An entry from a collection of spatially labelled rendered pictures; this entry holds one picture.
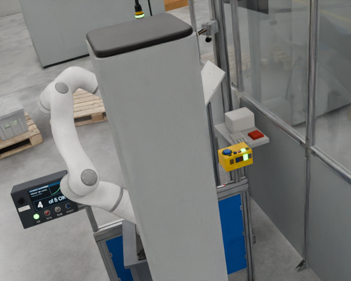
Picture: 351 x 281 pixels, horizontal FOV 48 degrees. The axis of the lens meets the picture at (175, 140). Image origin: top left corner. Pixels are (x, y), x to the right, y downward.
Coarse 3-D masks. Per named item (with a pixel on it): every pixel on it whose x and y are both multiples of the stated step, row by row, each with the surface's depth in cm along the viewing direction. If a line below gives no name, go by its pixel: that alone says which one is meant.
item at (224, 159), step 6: (240, 144) 215; (246, 144) 214; (222, 150) 213; (234, 150) 211; (240, 150) 210; (222, 156) 208; (228, 156) 207; (234, 156) 207; (222, 162) 212; (228, 162) 207; (234, 162) 209; (240, 162) 210; (246, 162) 211; (252, 162) 213; (228, 168) 209; (234, 168) 211
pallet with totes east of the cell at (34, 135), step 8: (24, 112) 536; (32, 128) 489; (16, 136) 476; (24, 136) 473; (32, 136) 473; (40, 136) 478; (0, 144) 464; (8, 144) 462; (32, 144) 477; (8, 152) 471; (16, 152) 470
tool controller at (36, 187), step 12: (36, 180) 186; (48, 180) 181; (60, 180) 182; (12, 192) 177; (24, 192) 178; (36, 192) 180; (48, 192) 181; (60, 192) 183; (24, 204) 180; (48, 204) 182; (60, 204) 184; (72, 204) 186; (24, 216) 181; (48, 216) 184; (60, 216) 185; (24, 228) 182
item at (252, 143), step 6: (216, 126) 278; (222, 126) 277; (222, 132) 270; (228, 132) 268; (246, 132) 265; (228, 138) 262; (246, 138) 258; (264, 138) 255; (228, 144) 260; (234, 144) 254; (252, 144) 252; (258, 144) 253
